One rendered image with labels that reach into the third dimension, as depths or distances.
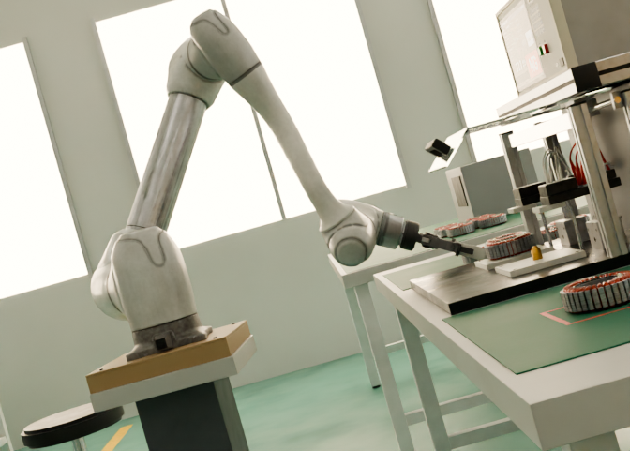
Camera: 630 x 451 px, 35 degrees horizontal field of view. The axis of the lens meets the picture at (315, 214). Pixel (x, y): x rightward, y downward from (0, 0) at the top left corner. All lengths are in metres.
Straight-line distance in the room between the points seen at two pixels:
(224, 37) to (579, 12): 0.90
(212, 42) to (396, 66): 4.40
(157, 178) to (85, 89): 4.43
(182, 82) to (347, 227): 0.58
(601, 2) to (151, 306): 1.12
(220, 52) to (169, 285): 0.60
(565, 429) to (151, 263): 1.34
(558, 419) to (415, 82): 5.83
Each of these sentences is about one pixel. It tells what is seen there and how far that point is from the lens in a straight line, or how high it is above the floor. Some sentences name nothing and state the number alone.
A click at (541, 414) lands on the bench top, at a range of 1.05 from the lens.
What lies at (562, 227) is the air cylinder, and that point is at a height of 0.81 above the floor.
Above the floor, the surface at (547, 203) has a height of 0.88.
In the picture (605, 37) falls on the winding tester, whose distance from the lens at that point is 1.99.
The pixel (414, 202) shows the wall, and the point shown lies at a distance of 6.75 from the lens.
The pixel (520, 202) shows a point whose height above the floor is 0.89.
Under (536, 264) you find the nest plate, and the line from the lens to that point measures 1.96.
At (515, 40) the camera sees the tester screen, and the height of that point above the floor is 1.24.
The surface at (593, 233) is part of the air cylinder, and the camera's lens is 2.07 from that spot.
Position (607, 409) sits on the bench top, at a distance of 1.07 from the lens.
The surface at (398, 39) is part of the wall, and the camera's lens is 6.84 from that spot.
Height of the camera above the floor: 0.99
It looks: level
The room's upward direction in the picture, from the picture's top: 16 degrees counter-clockwise
